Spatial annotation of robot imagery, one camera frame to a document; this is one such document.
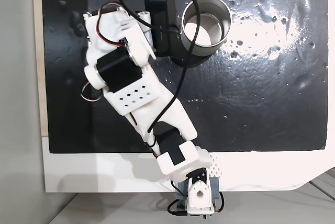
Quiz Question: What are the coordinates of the light wooden board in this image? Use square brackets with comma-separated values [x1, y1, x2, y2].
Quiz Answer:
[31, 0, 49, 138]

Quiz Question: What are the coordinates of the pale green steel mug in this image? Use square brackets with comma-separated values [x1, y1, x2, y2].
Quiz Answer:
[181, 0, 233, 58]

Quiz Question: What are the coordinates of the black rubber mat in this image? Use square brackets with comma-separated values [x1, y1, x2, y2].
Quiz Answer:
[40, 0, 329, 154]

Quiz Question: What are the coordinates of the grey table clamp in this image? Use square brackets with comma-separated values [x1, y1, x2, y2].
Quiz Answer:
[175, 175, 222, 210]

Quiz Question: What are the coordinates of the white sheet under mat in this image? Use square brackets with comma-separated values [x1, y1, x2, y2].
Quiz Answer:
[43, 129, 335, 194]

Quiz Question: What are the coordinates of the black oval camera box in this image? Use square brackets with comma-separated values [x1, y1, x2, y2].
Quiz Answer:
[143, 0, 182, 58]

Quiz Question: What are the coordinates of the black camera cable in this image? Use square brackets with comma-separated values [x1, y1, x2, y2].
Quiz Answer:
[116, 0, 203, 133]

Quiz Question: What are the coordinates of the red and white servo wire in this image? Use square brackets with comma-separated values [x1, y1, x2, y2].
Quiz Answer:
[80, 2, 129, 102]

